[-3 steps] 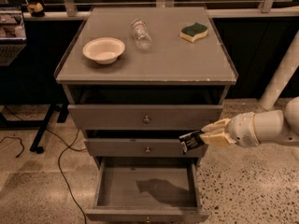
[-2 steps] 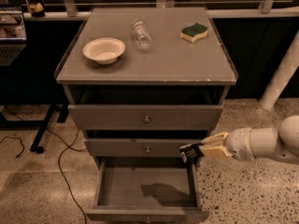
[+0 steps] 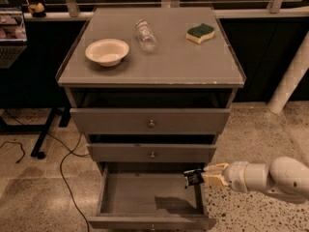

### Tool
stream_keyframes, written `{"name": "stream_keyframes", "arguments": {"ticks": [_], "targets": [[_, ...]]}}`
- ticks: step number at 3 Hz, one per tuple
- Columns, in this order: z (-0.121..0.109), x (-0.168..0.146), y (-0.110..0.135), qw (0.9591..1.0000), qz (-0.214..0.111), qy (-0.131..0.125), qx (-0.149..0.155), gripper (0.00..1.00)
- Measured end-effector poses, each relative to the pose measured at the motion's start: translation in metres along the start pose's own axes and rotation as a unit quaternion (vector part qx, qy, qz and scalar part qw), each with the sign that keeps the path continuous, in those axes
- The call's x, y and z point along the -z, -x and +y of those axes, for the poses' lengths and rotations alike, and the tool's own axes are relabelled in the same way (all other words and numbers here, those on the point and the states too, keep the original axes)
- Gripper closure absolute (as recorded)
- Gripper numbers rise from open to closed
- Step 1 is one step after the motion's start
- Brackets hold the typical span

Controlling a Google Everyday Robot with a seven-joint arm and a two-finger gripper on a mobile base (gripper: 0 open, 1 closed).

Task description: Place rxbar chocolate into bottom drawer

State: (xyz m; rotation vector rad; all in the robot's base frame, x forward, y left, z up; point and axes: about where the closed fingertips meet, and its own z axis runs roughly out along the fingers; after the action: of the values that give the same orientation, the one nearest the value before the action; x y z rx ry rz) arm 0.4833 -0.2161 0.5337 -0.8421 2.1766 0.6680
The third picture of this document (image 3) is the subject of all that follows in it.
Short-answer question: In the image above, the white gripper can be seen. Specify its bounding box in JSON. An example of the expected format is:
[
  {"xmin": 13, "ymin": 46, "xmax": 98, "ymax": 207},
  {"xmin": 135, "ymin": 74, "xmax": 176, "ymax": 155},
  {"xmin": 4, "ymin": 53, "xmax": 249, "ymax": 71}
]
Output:
[{"xmin": 202, "ymin": 161, "xmax": 248, "ymax": 192}]

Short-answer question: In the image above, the black rxbar chocolate bar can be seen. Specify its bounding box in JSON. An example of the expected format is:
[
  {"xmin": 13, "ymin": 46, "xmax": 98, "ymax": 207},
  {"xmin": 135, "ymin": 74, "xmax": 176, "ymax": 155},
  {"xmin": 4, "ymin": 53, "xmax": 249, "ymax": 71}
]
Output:
[{"xmin": 183, "ymin": 169, "xmax": 204, "ymax": 189}]

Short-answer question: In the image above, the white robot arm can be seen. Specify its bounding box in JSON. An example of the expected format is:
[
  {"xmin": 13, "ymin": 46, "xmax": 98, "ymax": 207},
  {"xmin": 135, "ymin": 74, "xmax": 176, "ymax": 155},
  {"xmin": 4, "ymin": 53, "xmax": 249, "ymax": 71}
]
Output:
[{"xmin": 202, "ymin": 157, "xmax": 309, "ymax": 204}]

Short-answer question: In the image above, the grey bottom drawer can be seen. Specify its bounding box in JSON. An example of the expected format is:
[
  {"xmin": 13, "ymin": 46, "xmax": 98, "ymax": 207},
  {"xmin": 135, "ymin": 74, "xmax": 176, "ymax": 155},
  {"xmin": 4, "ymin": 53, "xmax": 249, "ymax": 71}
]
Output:
[{"xmin": 89, "ymin": 162, "xmax": 215, "ymax": 232}]

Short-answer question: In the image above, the grey drawer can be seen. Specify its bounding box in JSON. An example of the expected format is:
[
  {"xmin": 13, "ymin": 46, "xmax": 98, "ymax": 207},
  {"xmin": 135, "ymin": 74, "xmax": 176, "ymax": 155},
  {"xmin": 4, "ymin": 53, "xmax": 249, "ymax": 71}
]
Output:
[
  {"xmin": 89, "ymin": 162, "xmax": 215, "ymax": 232},
  {"xmin": 87, "ymin": 134, "xmax": 216, "ymax": 162},
  {"xmin": 70, "ymin": 90, "xmax": 232, "ymax": 135}
]

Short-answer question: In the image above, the grey middle drawer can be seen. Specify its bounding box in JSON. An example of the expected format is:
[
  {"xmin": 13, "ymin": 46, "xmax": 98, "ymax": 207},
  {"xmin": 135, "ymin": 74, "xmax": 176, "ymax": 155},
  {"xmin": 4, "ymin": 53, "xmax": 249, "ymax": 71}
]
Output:
[{"xmin": 87, "ymin": 134, "xmax": 216, "ymax": 162}]

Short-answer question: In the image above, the grey drawer cabinet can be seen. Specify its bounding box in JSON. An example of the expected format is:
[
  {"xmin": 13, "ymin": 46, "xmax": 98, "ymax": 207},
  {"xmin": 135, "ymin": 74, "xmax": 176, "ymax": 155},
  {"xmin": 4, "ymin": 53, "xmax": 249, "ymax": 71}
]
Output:
[{"xmin": 55, "ymin": 5, "xmax": 248, "ymax": 176}]

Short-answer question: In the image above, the grey top drawer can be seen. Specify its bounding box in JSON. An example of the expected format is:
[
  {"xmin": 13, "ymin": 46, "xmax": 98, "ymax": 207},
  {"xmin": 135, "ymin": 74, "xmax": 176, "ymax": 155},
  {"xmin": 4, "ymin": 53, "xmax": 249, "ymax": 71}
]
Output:
[{"xmin": 70, "ymin": 90, "xmax": 232, "ymax": 135}]

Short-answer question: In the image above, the white pipe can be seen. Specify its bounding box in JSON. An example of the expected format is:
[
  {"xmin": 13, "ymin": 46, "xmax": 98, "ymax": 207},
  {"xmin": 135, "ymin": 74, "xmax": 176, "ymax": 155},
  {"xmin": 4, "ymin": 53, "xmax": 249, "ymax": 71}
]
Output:
[{"xmin": 267, "ymin": 32, "xmax": 309, "ymax": 114}]

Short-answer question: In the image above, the green yellow sponge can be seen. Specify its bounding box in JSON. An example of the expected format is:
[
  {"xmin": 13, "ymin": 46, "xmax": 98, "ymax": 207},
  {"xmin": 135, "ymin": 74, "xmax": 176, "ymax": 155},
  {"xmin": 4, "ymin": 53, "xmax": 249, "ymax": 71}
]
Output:
[{"xmin": 185, "ymin": 23, "xmax": 214, "ymax": 44}]

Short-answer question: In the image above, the clear plastic bottle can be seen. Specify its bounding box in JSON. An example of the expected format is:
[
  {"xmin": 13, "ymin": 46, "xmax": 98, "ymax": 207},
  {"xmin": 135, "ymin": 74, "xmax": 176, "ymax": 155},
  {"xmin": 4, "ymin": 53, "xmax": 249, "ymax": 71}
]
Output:
[{"xmin": 135, "ymin": 19, "xmax": 157, "ymax": 53}]

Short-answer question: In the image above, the white bowl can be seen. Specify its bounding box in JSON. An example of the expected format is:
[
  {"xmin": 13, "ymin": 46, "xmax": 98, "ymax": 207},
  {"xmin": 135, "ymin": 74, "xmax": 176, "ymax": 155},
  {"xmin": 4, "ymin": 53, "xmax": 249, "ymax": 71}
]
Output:
[{"xmin": 85, "ymin": 39, "xmax": 129, "ymax": 67}]

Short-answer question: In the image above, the laptop computer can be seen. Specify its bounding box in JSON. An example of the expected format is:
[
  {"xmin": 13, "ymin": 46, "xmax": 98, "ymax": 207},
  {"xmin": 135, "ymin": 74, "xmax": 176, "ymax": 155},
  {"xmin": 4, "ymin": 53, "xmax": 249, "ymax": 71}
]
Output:
[{"xmin": 0, "ymin": 7, "xmax": 28, "ymax": 69}]

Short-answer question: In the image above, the yellow black object on ledge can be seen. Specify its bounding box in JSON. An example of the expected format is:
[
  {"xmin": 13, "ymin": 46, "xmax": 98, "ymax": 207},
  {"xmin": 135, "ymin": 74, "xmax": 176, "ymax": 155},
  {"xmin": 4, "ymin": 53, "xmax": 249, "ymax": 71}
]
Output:
[{"xmin": 28, "ymin": 2, "xmax": 46, "ymax": 17}]

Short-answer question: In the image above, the black floor cable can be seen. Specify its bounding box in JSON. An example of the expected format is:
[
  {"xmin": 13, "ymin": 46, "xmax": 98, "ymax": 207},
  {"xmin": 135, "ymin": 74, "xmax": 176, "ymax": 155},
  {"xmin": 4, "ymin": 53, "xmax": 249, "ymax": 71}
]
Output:
[{"xmin": 3, "ymin": 108, "xmax": 92, "ymax": 232}]

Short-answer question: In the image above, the black desk frame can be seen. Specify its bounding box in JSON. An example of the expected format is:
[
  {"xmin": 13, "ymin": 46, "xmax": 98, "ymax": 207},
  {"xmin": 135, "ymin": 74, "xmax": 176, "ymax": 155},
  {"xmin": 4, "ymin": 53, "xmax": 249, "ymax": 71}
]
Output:
[{"xmin": 0, "ymin": 107, "xmax": 70, "ymax": 160}]

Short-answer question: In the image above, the short black cable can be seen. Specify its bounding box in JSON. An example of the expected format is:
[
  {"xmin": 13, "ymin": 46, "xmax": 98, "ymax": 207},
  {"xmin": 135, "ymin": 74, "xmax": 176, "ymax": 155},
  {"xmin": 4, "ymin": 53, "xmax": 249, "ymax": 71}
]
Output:
[{"xmin": 0, "ymin": 140, "xmax": 27, "ymax": 164}]

